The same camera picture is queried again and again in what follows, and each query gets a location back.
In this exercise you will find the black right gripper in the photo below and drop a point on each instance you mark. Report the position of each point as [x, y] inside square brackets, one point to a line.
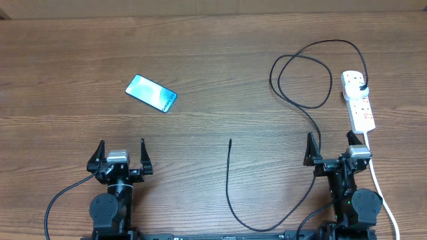
[312, 158]

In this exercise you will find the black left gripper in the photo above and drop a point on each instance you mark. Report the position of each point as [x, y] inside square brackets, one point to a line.
[137, 175]

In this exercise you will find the blue screen smartphone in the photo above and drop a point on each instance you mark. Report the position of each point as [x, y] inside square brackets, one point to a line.
[151, 93]

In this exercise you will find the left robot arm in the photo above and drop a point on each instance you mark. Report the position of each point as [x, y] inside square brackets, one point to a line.
[112, 211]

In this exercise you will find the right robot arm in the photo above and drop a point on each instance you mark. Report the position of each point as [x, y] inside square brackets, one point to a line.
[355, 209]

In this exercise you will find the white charger plug adapter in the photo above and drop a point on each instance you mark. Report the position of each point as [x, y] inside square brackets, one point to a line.
[354, 91]

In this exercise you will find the white power strip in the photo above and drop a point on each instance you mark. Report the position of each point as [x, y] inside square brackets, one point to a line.
[359, 111]

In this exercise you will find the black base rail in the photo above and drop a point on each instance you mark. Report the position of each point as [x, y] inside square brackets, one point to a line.
[286, 235]

